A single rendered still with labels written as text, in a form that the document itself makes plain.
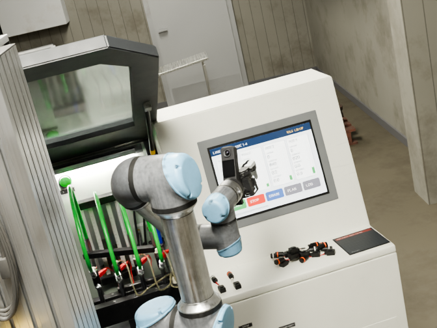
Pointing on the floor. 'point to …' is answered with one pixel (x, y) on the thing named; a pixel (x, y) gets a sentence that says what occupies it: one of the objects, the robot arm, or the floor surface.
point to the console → (265, 87)
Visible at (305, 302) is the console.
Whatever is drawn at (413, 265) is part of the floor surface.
